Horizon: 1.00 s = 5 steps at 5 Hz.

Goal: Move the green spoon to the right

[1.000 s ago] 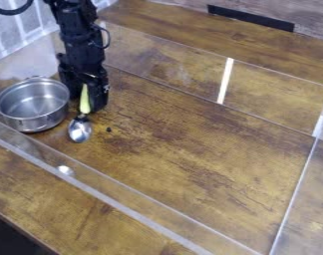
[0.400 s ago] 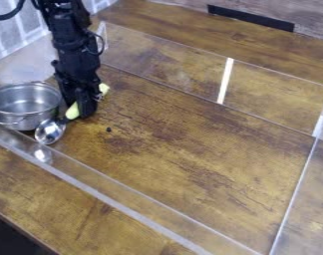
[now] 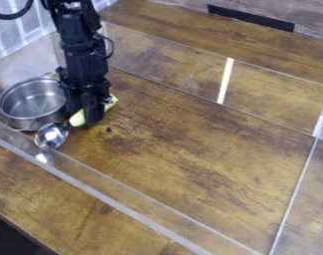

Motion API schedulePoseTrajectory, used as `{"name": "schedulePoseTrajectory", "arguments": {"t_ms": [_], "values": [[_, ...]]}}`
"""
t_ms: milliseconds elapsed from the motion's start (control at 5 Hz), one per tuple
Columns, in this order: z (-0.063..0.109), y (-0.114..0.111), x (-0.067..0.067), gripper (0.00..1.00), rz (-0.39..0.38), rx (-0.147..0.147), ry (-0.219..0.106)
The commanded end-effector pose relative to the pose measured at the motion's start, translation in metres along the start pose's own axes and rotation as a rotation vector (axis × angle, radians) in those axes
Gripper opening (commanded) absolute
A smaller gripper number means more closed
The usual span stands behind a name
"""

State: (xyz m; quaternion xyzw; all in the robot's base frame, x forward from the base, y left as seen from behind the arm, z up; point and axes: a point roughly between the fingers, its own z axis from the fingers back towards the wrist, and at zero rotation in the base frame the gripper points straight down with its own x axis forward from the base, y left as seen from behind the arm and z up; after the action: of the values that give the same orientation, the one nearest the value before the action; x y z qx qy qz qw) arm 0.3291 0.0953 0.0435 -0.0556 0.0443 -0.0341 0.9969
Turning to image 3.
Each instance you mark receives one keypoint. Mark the clear acrylic right barrier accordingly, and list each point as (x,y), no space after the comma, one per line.
(300,232)

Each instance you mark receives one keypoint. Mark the small stainless steel pot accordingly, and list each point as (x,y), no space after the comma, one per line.
(34,103)

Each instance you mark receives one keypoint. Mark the black strip on table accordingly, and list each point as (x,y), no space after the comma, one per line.
(251,18)

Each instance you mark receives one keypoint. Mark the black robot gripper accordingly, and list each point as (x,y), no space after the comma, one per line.
(83,79)

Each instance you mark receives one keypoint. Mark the green handled metal spoon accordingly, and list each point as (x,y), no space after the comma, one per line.
(53,134)

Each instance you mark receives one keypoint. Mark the clear acrylic barrier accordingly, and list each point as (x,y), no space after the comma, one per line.
(173,224)
(300,232)

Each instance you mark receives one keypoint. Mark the clear acrylic front barrier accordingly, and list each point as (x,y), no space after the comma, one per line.
(173,224)

